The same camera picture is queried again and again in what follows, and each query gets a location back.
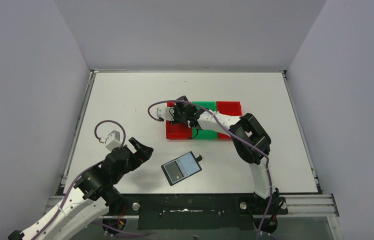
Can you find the red bin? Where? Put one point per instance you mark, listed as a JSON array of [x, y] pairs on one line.
[[231, 108], [178, 131]]

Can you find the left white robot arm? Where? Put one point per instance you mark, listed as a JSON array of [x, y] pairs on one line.
[[91, 195]]

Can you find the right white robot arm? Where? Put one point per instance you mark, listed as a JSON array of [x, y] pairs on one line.
[[251, 141]]

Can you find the green bin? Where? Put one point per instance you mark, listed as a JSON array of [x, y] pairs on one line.
[[205, 134]]

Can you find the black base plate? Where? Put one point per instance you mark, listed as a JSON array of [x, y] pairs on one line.
[[243, 211]]

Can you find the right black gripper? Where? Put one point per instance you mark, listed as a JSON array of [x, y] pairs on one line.
[[177, 112]]

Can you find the aluminium frame rail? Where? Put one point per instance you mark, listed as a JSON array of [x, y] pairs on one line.
[[299, 206]]

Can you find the black leather card holder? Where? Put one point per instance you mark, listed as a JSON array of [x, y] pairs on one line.
[[188, 164]]

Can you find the dark card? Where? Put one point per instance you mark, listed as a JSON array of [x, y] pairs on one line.
[[174, 171]]

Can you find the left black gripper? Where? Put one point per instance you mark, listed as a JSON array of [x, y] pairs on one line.
[[136, 152]]

